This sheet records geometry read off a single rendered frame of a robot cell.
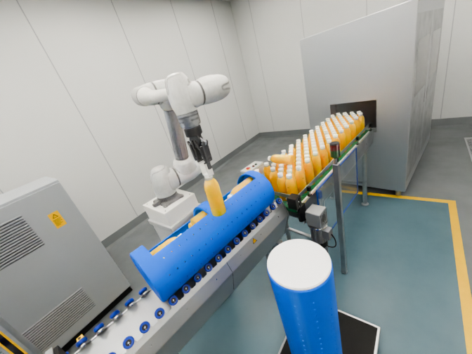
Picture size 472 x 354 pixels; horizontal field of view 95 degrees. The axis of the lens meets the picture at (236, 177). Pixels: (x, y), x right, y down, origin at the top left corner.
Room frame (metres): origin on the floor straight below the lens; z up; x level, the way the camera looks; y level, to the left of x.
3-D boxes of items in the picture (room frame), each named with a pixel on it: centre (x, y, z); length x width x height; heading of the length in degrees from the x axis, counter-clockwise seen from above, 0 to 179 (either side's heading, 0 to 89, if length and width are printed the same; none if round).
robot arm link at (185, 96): (0.97, 0.11, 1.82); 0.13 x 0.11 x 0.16; 121
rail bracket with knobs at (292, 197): (1.26, -0.34, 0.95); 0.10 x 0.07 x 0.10; 38
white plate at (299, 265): (0.70, -0.16, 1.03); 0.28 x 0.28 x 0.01
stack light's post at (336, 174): (1.35, -0.70, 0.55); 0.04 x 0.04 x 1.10; 38
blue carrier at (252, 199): (1.08, 0.21, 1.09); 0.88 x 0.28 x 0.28; 128
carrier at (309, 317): (0.70, -0.16, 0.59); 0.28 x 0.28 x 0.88
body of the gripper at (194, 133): (0.96, 0.12, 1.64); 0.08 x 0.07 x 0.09; 39
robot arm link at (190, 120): (0.96, 0.12, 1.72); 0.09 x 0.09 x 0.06
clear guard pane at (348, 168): (1.57, -0.84, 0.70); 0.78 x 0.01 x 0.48; 128
